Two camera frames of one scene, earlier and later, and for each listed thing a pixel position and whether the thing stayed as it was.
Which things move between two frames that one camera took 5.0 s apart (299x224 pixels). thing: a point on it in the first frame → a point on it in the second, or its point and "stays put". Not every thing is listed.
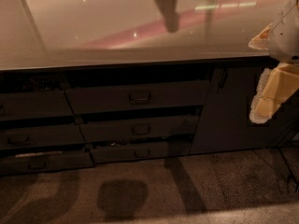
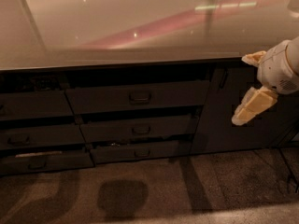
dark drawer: (139, 153) stays put
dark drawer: (131, 98) stays put
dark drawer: (45, 161) stays put
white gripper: (286, 37) → (277, 67)
